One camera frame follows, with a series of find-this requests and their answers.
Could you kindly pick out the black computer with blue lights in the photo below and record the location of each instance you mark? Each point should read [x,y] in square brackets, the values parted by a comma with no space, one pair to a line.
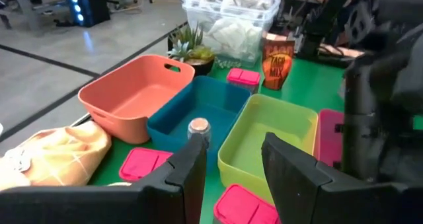
[92,6]

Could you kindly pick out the blue plastic bin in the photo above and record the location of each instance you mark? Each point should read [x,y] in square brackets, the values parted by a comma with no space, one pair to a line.
[205,98]

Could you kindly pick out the yellow-green plastic bin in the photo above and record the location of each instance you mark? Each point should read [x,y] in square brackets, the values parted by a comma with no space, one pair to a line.
[264,141]

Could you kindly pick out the clear plastic storage box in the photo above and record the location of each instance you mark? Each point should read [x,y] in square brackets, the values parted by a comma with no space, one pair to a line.
[231,25]

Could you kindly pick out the pink-lidded red spice tin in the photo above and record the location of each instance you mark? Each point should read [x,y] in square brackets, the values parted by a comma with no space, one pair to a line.
[241,207]
[140,163]
[244,77]

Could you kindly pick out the grey metal workbench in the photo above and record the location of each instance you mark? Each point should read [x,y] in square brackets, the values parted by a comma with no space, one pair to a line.
[29,6]

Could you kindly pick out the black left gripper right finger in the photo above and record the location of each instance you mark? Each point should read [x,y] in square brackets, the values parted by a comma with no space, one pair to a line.
[330,201]

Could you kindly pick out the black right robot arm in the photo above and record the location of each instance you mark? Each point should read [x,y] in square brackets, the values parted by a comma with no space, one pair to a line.
[317,22]

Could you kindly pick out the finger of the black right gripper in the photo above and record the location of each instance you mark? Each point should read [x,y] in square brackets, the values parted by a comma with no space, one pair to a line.
[358,134]

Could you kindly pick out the pink plastic bin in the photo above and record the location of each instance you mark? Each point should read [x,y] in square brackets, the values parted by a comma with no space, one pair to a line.
[328,134]

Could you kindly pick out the cork-lidded glass spice jar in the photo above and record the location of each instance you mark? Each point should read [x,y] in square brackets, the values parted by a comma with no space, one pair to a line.
[199,126]

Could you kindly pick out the yellow cloth bag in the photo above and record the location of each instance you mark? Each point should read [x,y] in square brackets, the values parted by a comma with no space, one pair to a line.
[59,154]

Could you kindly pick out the succulent plant in black pot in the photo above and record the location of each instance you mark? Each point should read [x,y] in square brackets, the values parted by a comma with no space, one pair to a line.
[190,49]

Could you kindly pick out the orange plastic bin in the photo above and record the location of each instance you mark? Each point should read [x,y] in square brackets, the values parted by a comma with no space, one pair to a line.
[132,98]

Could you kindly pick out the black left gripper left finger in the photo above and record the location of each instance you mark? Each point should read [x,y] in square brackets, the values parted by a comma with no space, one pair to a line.
[115,204]

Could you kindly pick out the cream round object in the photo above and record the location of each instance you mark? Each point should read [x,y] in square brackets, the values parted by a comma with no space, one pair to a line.
[119,184]

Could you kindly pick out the orange taco mix packet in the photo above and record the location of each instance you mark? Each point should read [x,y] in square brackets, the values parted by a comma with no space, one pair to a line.
[277,68]

